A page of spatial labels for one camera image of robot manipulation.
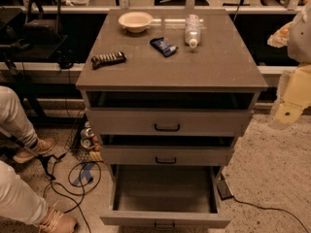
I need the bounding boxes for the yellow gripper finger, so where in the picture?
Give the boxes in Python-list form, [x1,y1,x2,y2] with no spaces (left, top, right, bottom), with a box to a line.
[269,101,302,130]

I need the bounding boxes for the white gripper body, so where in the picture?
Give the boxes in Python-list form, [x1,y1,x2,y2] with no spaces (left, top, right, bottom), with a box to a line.
[275,64,311,116]

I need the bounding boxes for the grey bottom drawer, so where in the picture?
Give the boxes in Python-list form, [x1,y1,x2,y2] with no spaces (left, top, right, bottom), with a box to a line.
[101,165,230,231]

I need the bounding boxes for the grey drawer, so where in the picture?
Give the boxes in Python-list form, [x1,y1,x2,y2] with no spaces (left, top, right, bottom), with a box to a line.
[101,135,235,166]
[86,91,253,137]
[101,165,230,231]

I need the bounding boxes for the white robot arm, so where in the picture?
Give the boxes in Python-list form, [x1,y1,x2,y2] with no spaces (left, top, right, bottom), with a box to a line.
[267,2,311,130]

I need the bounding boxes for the grey drawer cabinet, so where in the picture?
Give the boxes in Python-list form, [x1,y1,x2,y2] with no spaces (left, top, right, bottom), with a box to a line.
[75,8,269,177]

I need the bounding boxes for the grey middle drawer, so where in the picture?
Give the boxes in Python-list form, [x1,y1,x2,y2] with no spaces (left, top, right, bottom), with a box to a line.
[101,135,235,166]

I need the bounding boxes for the grey top drawer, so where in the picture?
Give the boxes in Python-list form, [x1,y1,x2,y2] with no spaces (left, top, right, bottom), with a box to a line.
[86,91,253,137]

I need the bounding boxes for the clear plastic water bottle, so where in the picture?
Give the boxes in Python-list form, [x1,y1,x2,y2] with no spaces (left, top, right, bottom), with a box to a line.
[185,15,201,49]

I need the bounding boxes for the blue snack packet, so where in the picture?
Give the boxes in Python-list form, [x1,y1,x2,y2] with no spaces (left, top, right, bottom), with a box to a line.
[150,37,179,57]

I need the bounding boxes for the white bowl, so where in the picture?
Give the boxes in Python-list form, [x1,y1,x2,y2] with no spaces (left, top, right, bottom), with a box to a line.
[118,12,153,33]

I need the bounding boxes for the dark striped snack bar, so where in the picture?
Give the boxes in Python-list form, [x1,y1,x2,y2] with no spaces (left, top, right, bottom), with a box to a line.
[90,51,126,70]

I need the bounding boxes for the tan upper shoe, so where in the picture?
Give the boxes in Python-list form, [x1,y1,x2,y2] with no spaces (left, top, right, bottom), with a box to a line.
[13,138,55,164]

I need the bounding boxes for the tan shoe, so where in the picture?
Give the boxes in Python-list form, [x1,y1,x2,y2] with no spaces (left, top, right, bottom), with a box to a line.
[13,138,55,164]
[36,207,78,233]

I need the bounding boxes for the tan lower shoe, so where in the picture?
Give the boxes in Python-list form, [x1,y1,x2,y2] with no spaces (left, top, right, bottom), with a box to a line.
[36,207,78,233]

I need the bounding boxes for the black bag on shelf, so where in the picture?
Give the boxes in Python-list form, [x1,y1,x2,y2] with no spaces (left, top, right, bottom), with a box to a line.
[23,0,61,44]

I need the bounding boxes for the person's upper leg beige trousers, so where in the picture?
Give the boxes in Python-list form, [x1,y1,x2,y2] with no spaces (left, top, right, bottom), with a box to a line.
[0,86,38,147]

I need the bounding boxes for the person's leg beige trousers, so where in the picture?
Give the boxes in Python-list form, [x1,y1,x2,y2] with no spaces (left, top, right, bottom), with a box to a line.
[0,86,38,147]
[0,161,49,224]

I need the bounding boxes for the person's lower leg beige trousers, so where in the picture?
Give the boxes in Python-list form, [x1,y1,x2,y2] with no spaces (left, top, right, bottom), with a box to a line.
[0,161,49,224]

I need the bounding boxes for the wire basket with cans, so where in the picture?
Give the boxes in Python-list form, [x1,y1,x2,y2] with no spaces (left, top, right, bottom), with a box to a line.
[65,111,102,162]

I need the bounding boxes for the black floor cable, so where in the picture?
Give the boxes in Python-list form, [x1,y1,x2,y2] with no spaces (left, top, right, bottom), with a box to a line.
[38,152,103,233]

